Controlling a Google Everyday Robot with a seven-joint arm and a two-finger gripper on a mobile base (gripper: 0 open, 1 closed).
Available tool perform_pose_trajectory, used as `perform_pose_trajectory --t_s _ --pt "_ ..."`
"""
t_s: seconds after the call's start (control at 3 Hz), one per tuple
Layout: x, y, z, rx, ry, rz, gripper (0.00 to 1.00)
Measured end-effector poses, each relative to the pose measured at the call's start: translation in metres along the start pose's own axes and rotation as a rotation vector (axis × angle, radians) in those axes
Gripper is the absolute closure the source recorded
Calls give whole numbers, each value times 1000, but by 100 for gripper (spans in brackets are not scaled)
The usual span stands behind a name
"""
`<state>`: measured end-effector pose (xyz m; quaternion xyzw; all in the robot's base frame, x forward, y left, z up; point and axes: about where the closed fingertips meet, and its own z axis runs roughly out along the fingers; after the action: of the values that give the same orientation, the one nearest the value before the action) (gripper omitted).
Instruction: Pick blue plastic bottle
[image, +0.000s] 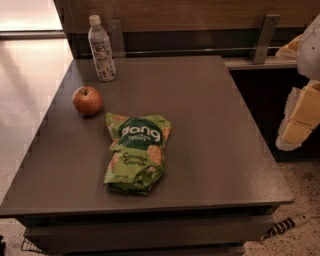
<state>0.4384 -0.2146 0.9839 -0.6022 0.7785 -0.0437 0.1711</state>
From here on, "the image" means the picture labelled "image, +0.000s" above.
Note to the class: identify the right metal bracket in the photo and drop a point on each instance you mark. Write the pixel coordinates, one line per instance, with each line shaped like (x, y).
(260, 51)

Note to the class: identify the green Dang chips bag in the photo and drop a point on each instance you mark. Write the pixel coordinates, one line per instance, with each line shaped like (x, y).
(138, 158)

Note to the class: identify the metal bracket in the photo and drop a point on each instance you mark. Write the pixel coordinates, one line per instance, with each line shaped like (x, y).
(260, 51)
(116, 37)

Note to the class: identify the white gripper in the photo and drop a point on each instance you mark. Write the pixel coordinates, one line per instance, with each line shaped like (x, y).
(310, 50)

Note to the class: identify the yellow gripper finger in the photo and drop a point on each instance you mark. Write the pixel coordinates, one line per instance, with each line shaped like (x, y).
(291, 136)

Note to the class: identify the red apple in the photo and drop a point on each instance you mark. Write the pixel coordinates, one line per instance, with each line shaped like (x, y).
(87, 100)

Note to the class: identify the clear plastic water bottle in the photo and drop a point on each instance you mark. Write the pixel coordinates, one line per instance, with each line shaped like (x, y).
(101, 50)

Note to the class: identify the left metal bracket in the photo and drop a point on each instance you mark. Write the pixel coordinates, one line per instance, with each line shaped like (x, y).
(116, 37)

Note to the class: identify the grey table drawer front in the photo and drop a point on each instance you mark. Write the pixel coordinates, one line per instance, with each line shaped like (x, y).
(144, 235)

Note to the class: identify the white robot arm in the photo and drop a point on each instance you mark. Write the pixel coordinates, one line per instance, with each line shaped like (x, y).
(308, 54)

